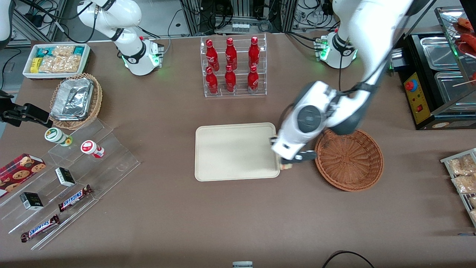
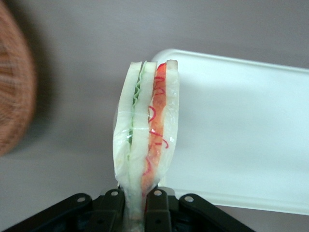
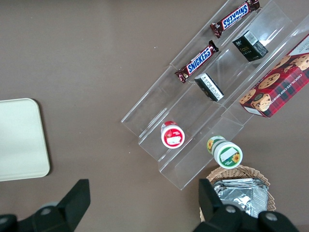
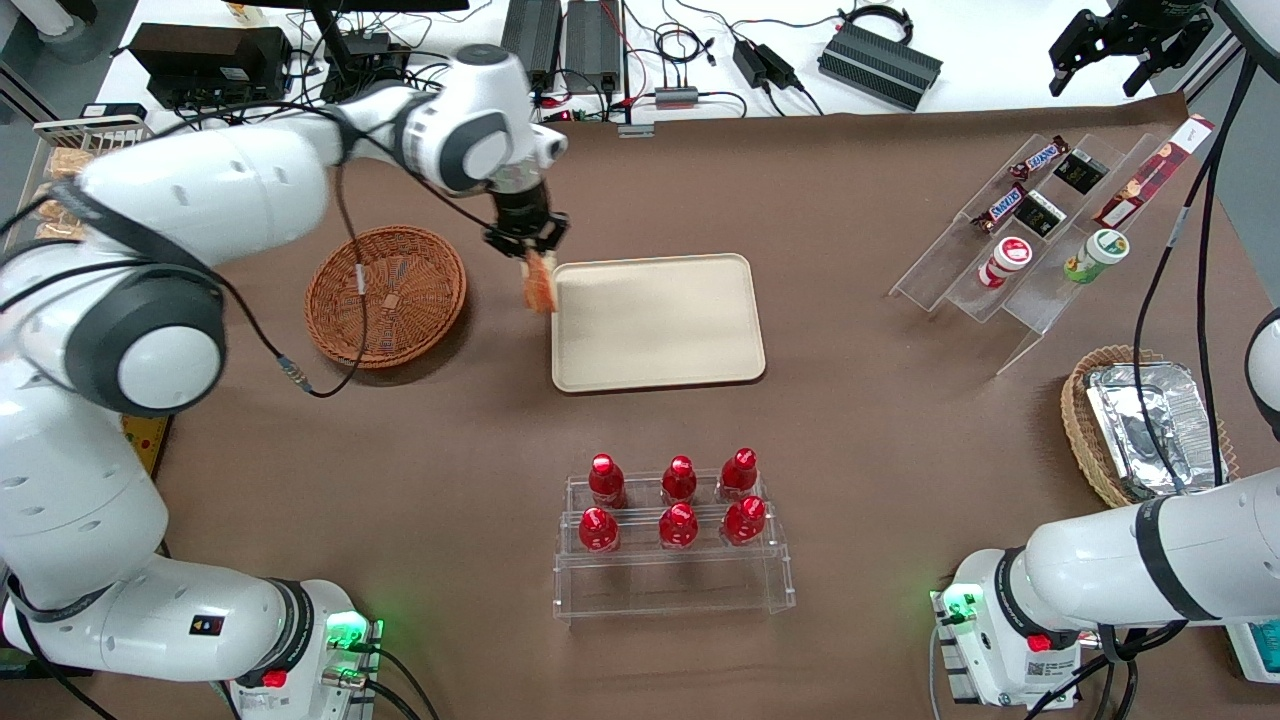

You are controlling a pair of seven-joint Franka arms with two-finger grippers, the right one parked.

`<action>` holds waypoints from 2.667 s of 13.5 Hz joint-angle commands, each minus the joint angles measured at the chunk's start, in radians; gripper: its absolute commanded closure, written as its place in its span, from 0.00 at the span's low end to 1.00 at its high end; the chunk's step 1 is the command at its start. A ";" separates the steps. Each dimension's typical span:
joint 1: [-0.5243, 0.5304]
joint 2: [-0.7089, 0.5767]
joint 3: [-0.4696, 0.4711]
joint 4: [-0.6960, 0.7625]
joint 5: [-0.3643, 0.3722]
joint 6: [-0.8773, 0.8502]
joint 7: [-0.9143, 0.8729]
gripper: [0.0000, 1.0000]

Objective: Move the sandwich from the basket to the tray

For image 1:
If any brown wicker basket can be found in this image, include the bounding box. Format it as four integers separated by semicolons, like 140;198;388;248
315;128;384;192

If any cream plastic tray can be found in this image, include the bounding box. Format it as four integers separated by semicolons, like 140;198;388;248
194;122;280;182

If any light wicker basket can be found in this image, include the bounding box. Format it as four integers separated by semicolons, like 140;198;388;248
49;73;103;130

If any white snack tray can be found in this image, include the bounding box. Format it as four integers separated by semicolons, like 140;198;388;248
440;148;476;228

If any green lid sunflower cup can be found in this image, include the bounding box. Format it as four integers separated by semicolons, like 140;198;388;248
45;127;73;147

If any white snack bin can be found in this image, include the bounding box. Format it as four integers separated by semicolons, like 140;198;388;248
22;43;91;80

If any red tartan cookie box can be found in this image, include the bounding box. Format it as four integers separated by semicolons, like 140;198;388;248
0;153;47;198

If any clear bag of crackers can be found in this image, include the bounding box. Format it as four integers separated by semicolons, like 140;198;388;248
38;55;81;73
51;45;75;57

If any red lid yogurt cup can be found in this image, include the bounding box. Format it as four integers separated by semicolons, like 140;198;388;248
81;140;106;159

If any small black carton white label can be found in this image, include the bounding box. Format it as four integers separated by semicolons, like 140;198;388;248
55;167;76;187

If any red cola bottle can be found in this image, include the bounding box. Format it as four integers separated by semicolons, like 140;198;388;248
248;36;260;68
206;66;219;95
225;38;238;70
247;65;259;93
225;65;237;93
206;39;220;72

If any clear acrylic bottle rack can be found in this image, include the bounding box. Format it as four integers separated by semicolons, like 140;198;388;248
200;33;268;98

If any clear acrylic stepped display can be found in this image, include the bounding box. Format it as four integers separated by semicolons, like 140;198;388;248
0;117;141;251

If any Snickers chocolate bar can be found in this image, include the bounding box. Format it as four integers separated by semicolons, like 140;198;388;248
58;185;93;213
20;214;60;243

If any black food warmer appliance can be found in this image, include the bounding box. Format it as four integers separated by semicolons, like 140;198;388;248
398;30;476;131

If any stainless steel pan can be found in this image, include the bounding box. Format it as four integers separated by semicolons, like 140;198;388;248
434;70;476;113
420;36;463;71

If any glass warmer cover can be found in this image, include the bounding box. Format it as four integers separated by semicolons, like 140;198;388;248
434;6;476;112

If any red sausage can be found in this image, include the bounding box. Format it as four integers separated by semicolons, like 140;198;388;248
457;17;476;31
460;33;476;56

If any black looped cable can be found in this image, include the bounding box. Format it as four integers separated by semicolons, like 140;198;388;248
322;251;376;268

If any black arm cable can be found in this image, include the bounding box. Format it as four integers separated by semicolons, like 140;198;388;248
337;0;437;93

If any aluminium frame rack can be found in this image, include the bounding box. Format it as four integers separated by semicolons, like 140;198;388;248
180;0;298;36

